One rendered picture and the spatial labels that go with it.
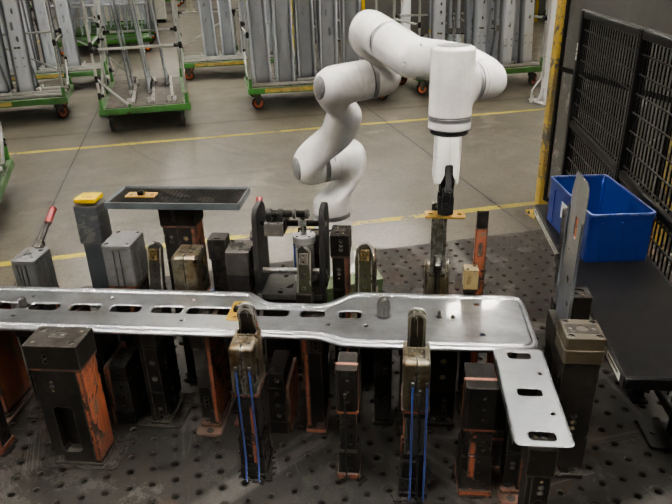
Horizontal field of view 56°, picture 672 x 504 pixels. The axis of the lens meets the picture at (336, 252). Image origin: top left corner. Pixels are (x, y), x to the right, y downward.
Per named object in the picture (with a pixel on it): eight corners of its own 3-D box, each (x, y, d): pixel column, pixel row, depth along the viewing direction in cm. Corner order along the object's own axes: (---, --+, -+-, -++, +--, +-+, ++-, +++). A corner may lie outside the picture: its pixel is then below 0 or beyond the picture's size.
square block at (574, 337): (545, 477, 139) (566, 338, 124) (538, 451, 146) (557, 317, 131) (582, 479, 138) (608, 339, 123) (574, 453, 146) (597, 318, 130)
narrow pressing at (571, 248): (564, 336, 135) (587, 185, 121) (553, 309, 146) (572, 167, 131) (567, 337, 135) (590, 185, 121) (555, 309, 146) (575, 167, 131)
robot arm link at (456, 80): (459, 107, 130) (420, 112, 127) (463, 40, 124) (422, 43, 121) (484, 115, 123) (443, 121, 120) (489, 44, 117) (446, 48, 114)
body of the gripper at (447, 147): (429, 119, 130) (427, 171, 135) (431, 131, 121) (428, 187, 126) (466, 119, 130) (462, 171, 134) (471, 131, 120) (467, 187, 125)
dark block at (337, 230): (333, 374, 176) (329, 234, 158) (336, 359, 182) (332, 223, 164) (352, 374, 175) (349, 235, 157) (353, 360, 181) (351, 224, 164)
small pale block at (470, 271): (455, 395, 166) (464, 270, 150) (454, 386, 169) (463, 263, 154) (469, 395, 166) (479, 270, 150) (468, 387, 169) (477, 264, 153)
